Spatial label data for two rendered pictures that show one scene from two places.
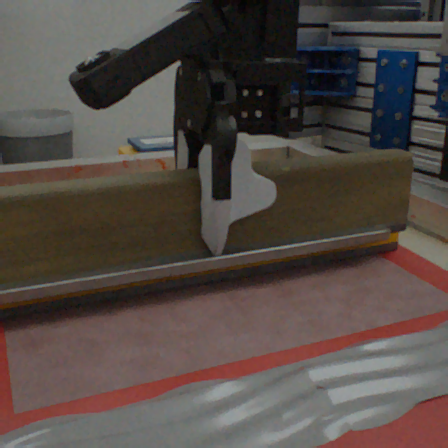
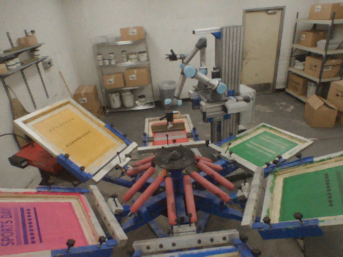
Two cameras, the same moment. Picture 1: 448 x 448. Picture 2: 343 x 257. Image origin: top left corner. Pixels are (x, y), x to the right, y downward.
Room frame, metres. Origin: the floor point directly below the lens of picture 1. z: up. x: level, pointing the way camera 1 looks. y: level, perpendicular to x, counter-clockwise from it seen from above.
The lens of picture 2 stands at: (-1.88, -0.91, 2.26)
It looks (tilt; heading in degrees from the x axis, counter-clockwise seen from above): 27 degrees down; 21
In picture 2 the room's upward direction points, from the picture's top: 5 degrees counter-clockwise
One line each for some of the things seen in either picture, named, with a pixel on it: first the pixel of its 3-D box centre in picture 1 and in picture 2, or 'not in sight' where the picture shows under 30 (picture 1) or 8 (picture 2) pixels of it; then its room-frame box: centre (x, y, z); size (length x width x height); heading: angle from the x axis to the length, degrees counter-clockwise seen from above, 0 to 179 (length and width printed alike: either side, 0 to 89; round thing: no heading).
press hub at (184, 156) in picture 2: not in sight; (180, 218); (-0.56, -0.42, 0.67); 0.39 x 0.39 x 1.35
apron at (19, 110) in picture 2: not in sight; (23, 121); (0.16, 2.01, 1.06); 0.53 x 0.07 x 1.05; 23
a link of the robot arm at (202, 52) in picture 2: not in sight; (202, 57); (1.40, -0.22, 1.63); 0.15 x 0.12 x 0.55; 6
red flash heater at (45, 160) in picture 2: not in sight; (52, 151); (-0.38, 0.99, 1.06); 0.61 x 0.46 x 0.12; 83
